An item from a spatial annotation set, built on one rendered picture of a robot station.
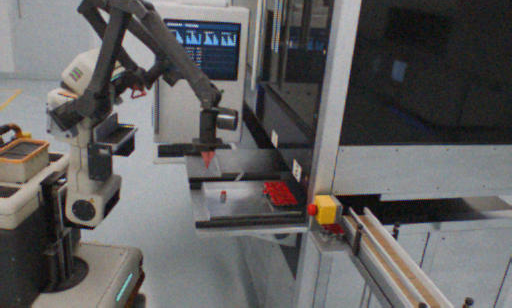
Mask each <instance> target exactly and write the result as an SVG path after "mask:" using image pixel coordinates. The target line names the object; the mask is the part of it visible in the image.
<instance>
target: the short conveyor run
mask: <svg viewBox="0 0 512 308"><path fill-rule="evenodd" d="M364 213H365V214H366V215H360V216H357V215H356V213H354V212H353V210H352V209H351V208H348V214H349V215H350V216H341V218H340V222H339V224H340V227H342V230H344V240H345V241H346V242H347V244H348V245H349V246H350V248H351V250H352V253H351V255H348V257H350V259H351V261H352V262H353V264H354V265H355V267H356V269H358V271H359V273H360V274H361V276H362V277H363V279H364V280H365V281H366V283H367V285H368V286H369V288H371V291H372V292H373V293H374V296H375V297H376V298H377V300H378V302H379V303H380V304H381V305H382V307H383V308H455V307H454V306H452V305H451V303H450V302H449V301H448V299H447V298H445V297H444V295H443V294H442V293H441V292H440V291H439V290H438V288H437V287H436V286H435V285H434V284H433V282H432V281H431V280H430V279H429V278H428V277H427V276H426V275H425V273H424V272H422V271H421V268H419V267H418V265H417V264H416V263H415V262H414V260H412V259H411V258H410V256H409V255H408V254H407V253H406V252H405V250H404V249H402V247H401V246H400V245H398V244H399V243H398V242H397V240H398V236H399V229H398V228H399V227H400V225H401V223H400V222H399V221H395V224H394V226H395V227H393V231H392V232H387V229H385V228H384V227H383V225H382V224H381V223H380V222H379V221H378V220H377V219H376V217H375V216H374V215H373V214H372V213H371V211H370V210H369V209H367V208H366V207H364ZM464 302H465V304H463V307H462V308H470V306H472V305H474V300H473V299H472V298H469V297H468V298H465V301H464Z"/></svg>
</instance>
